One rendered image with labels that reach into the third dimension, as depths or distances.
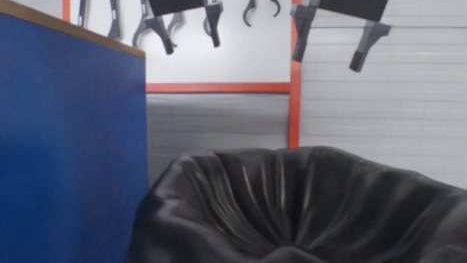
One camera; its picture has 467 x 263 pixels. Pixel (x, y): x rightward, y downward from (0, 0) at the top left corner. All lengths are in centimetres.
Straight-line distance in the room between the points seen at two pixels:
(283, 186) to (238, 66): 84
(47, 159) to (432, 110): 161
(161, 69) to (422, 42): 144
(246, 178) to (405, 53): 119
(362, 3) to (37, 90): 59
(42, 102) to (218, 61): 97
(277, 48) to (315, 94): 33
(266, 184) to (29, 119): 49
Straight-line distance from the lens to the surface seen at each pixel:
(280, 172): 59
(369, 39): 53
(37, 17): 52
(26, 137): 48
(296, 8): 45
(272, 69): 127
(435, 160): 163
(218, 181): 50
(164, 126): 144
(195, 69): 134
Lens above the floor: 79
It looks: 5 degrees down
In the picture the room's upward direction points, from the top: straight up
